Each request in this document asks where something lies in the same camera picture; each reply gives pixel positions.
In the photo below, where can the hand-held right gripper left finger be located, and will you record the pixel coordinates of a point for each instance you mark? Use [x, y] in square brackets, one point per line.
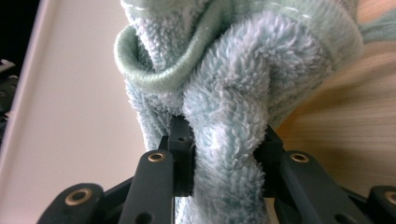
[182, 155]

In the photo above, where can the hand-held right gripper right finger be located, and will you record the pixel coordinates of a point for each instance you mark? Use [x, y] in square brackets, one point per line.
[271, 152]

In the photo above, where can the white plastic storage bin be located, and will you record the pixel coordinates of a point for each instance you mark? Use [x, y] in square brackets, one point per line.
[77, 93]

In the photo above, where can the light blue fluffy towel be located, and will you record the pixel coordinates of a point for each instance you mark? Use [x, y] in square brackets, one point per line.
[230, 93]

